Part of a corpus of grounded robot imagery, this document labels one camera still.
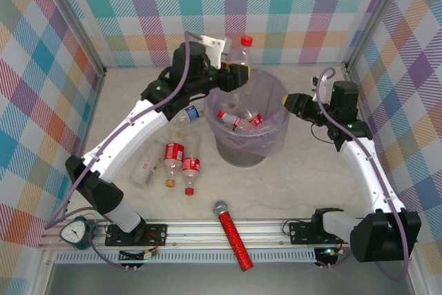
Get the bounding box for clear bottle blue label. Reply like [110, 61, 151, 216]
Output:
[171, 104, 205, 129]

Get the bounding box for purple plastic bin liner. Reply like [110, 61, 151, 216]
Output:
[204, 68, 291, 158]

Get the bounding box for small clear bottle red label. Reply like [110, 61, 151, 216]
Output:
[216, 110, 250, 131]

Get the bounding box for clear bottle yellow cap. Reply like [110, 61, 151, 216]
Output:
[162, 128, 187, 188]

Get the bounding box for grey plastic bin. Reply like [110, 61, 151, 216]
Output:
[204, 68, 291, 168]

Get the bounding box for clear cola bottle red cap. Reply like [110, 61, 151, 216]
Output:
[181, 135, 203, 196]

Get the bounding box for crushed clear bottle white label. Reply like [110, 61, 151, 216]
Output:
[130, 137, 167, 189]

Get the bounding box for red glitter microphone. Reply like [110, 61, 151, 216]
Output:
[212, 200, 255, 273]

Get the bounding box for green alarm clock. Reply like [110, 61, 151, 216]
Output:
[58, 215, 98, 251]

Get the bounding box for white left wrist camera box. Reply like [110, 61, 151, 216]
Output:
[199, 35, 231, 68]

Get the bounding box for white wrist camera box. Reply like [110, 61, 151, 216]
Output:
[311, 75, 327, 102]
[199, 35, 231, 68]

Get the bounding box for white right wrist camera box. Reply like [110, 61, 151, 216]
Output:
[311, 75, 327, 102]

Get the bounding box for aluminium frame post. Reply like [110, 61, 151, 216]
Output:
[344, 0, 417, 73]
[40, 0, 107, 75]

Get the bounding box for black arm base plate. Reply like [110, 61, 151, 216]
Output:
[104, 222, 169, 247]
[288, 220, 353, 245]

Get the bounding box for black power connector wires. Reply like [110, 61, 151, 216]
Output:
[314, 246, 346, 264]
[119, 248, 160, 263]

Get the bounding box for aluminium mounting rail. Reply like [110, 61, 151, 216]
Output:
[37, 218, 419, 251]

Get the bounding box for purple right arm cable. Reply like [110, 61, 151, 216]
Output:
[316, 66, 410, 282]

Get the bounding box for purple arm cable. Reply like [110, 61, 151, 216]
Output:
[316, 66, 410, 282]
[44, 30, 204, 271]

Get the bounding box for white slotted cable duct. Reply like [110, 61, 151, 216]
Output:
[54, 251, 318, 264]

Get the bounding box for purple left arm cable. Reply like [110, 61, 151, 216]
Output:
[44, 30, 204, 271]

